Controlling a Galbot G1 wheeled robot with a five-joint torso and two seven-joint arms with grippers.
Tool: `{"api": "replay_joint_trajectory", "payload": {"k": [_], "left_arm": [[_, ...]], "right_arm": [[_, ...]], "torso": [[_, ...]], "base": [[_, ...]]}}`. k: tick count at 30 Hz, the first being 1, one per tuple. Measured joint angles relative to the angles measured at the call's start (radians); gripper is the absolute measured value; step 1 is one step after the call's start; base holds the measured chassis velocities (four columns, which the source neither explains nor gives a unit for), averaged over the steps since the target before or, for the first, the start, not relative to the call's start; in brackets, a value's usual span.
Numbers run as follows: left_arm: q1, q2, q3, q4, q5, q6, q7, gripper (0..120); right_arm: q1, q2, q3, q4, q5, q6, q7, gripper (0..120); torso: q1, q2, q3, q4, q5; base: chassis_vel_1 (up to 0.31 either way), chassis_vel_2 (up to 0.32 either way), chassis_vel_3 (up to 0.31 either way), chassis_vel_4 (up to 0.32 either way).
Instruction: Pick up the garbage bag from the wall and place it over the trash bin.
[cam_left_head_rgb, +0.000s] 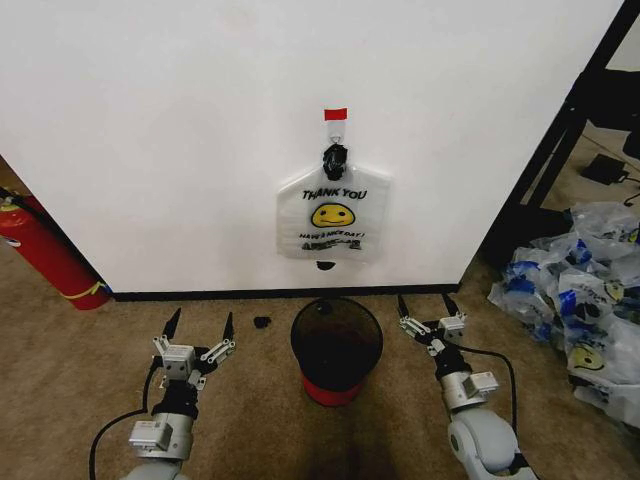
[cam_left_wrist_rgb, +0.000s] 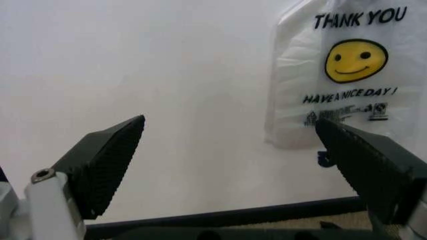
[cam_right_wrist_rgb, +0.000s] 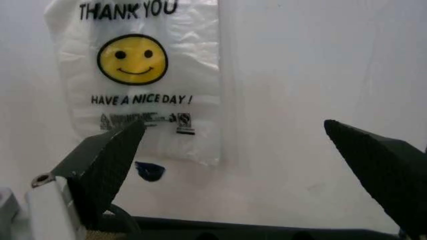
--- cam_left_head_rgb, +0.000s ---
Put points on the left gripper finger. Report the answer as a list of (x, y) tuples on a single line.
[(173, 327), (228, 330)]

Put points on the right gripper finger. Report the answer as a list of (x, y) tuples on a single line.
[(450, 305), (415, 327)]

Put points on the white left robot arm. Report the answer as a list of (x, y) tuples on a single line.
[(160, 452)]

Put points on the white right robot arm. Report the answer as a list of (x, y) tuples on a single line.
[(480, 440)]

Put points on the crumpled blue print bag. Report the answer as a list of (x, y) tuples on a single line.
[(522, 290)]

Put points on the black mesh trash bin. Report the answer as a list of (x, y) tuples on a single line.
[(336, 350)]

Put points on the smiley thank you garbage bag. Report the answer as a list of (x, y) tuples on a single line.
[(334, 215)]

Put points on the crumpled smiley plastic bag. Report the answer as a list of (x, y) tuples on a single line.
[(590, 300), (592, 357)]

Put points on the crumpled clear plastic bag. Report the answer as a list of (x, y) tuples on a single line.
[(607, 225), (612, 402)]

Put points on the small black floor scrap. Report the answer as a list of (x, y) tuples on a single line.
[(262, 322)]

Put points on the black baseboard strip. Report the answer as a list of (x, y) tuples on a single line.
[(285, 293)]

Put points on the black tape scrap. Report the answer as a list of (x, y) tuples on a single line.
[(325, 265)]

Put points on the red fire extinguisher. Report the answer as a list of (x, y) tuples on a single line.
[(45, 250)]

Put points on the black tape wad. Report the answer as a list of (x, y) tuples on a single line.
[(334, 160)]

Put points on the black power adapter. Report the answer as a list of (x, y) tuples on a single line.
[(604, 167)]

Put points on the red tape strip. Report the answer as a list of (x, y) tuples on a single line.
[(336, 114)]

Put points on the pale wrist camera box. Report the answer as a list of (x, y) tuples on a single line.
[(449, 331), (178, 361)]

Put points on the black metal rack frame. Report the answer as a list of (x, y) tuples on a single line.
[(550, 140)]

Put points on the clear wall hook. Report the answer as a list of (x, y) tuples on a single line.
[(336, 131)]

